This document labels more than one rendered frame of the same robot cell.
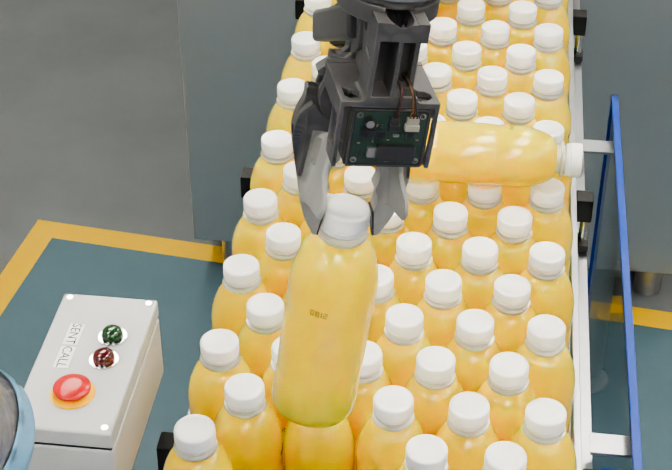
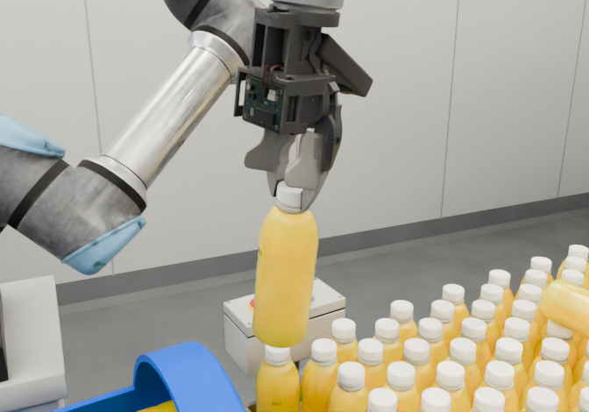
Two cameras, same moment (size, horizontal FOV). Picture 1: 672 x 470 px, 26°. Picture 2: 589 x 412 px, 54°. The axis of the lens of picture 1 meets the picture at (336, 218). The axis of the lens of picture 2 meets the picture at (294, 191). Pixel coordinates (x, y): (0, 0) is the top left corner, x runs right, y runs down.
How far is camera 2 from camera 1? 0.86 m
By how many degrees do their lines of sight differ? 50
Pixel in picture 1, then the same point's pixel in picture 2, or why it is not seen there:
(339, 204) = not seen: hidden behind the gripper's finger
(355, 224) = (285, 193)
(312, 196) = (260, 159)
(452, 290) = (498, 375)
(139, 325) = (323, 301)
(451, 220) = (549, 347)
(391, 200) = (304, 181)
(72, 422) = (243, 315)
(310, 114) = not seen: hidden behind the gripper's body
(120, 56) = not seen: outside the picture
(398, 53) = (265, 33)
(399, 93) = (271, 70)
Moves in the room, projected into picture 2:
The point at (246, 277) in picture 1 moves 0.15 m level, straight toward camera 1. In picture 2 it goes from (397, 311) to (337, 343)
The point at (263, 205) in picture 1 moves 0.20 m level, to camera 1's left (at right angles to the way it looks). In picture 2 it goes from (450, 291) to (372, 256)
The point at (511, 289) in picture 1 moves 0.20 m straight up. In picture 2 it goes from (539, 396) to (559, 260)
